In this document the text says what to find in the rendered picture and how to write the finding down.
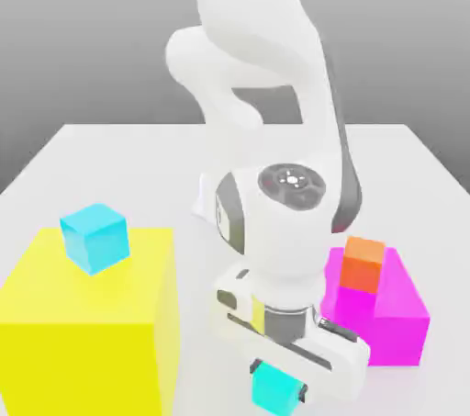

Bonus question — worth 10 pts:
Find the large magenta box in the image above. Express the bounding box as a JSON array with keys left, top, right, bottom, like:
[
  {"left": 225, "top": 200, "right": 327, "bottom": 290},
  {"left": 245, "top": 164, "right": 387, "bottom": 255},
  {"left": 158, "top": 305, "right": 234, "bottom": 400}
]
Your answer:
[{"left": 319, "top": 245, "right": 431, "bottom": 368}]

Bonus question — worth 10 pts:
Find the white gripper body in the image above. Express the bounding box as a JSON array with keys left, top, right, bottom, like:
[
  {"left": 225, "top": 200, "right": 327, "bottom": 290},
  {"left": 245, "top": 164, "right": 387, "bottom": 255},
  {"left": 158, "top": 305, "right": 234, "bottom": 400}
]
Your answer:
[{"left": 208, "top": 307, "right": 371, "bottom": 405}]

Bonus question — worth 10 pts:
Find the small cyan cube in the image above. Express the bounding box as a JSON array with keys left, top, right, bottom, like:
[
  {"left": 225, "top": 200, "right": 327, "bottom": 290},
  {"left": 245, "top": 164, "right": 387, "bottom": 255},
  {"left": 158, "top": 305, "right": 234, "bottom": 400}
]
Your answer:
[{"left": 59, "top": 202, "right": 131, "bottom": 276}]

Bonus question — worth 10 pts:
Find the large yellow box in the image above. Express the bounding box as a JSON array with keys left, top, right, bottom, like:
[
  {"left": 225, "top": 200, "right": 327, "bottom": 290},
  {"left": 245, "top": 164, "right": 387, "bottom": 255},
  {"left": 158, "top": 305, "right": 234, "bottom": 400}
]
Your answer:
[{"left": 0, "top": 226, "right": 181, "bottom": 416}]

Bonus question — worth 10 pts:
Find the small turquoise cube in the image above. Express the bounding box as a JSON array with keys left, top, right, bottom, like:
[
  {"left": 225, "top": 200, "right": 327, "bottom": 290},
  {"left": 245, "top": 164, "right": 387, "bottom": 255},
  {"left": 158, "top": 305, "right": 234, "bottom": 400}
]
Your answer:
[{"left": 251, "top": 363, "right": 305, "bottom": 416}]

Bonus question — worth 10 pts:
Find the small orange cube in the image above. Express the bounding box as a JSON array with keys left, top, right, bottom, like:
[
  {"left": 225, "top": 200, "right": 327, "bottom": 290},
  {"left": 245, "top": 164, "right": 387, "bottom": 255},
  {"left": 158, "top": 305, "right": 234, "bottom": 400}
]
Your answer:
[{"left": 339, "top": 235, "right": 386, "bottom": 295}]

